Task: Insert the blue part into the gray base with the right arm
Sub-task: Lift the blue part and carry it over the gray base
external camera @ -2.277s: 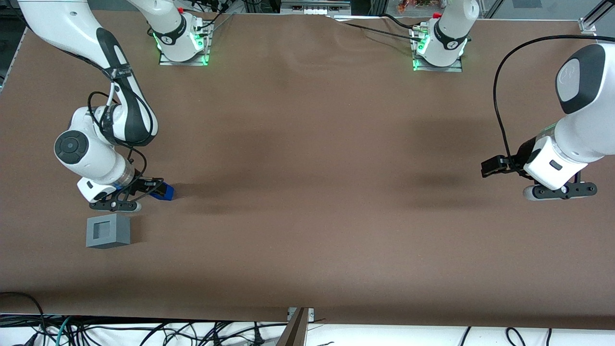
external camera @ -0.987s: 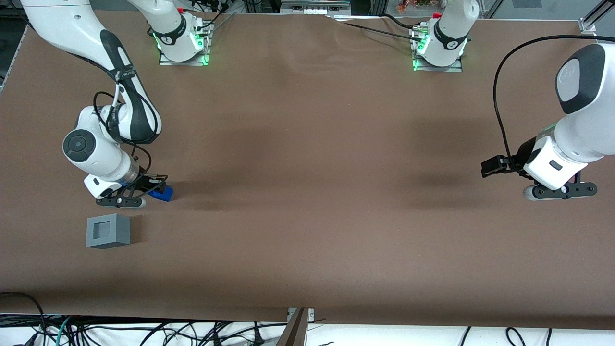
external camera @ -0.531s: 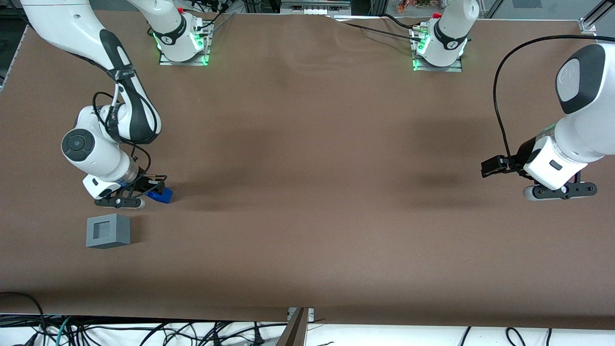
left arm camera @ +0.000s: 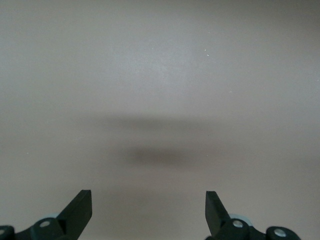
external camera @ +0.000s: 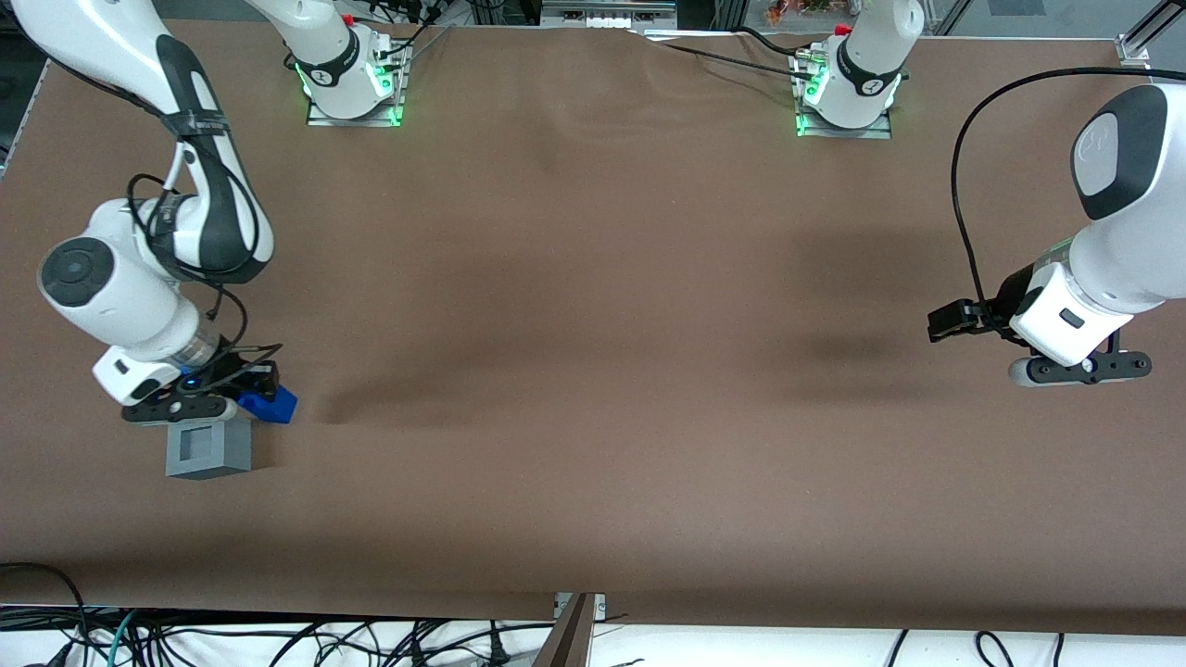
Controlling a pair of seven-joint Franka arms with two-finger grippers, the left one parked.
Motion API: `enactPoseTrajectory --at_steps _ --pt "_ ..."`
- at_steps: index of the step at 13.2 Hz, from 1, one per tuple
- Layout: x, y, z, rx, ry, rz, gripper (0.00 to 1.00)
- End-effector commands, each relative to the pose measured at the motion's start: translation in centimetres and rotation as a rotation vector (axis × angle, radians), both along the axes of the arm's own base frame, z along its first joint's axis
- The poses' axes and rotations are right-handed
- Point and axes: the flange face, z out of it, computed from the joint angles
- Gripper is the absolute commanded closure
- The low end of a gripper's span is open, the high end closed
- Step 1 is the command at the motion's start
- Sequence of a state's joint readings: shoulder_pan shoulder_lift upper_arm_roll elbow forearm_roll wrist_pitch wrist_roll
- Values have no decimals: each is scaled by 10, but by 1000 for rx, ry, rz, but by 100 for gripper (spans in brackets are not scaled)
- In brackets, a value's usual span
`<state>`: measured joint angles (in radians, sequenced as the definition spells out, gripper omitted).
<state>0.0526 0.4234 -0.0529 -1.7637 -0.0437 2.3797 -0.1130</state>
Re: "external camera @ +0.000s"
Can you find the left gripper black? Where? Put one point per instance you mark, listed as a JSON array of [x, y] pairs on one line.
[[1015, 291]]

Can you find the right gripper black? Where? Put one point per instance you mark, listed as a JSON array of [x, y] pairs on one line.
[[248, 376]]

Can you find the blue plastic part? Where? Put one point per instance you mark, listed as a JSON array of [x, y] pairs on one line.
[[273, 408]]

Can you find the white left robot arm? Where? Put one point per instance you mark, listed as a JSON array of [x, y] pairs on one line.
[[1140, 232]]

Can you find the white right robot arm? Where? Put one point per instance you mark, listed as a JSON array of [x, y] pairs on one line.
[[120, 296]]

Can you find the gray square base block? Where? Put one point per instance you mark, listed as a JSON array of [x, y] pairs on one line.
[[236, 454]]

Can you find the brown table cover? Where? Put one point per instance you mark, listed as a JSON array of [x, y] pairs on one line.
[[593, 371]]

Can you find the white power strip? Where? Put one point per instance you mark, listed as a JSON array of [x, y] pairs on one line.
[[602, 18]]

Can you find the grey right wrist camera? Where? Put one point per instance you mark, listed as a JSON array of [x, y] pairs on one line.
[[218, 408]]

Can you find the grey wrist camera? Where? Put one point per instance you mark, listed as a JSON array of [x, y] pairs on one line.
[[218, 408], [1024, 372]]

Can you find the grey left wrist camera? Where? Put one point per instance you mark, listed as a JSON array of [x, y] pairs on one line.
[[1024, 372]]

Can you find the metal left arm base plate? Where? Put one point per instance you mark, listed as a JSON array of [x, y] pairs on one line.
[[871, 132]]

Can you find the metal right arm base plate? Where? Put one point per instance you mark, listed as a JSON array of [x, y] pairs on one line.
[[357, 120]]

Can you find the metal corner bracket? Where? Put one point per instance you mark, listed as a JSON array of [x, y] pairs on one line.
[[1132, 51]]

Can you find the aluminium frame profile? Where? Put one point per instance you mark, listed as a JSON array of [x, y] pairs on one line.
[[1163, 18]]

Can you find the aluminium profile post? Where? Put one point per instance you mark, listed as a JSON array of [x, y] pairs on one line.
[[570, 639]]

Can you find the small metal bracket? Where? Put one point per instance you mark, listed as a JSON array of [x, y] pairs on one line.
[[600, 604]]

